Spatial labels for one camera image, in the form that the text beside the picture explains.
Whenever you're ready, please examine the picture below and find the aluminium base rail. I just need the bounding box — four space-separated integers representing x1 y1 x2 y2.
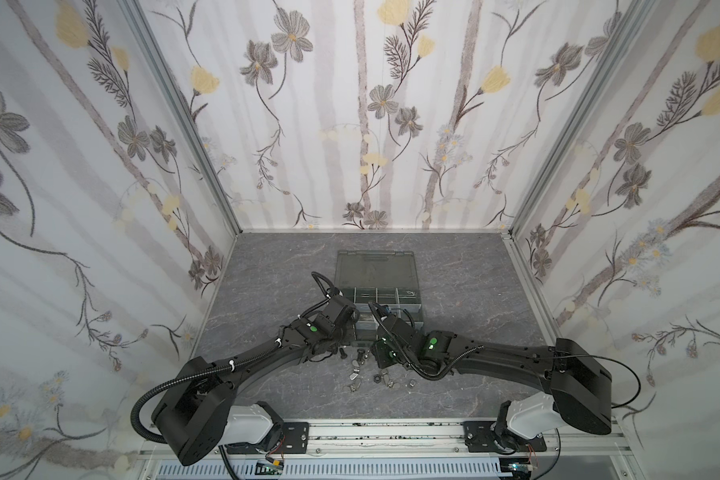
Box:
133 418 646 479

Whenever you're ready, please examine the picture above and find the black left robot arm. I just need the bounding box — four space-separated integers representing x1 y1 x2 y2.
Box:
130 295 358 466

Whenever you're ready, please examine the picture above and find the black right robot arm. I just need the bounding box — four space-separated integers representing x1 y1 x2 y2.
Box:
369 303 612 435

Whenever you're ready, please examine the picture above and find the green transparent compartment box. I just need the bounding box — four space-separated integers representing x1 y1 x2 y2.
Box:
334 250 424 345

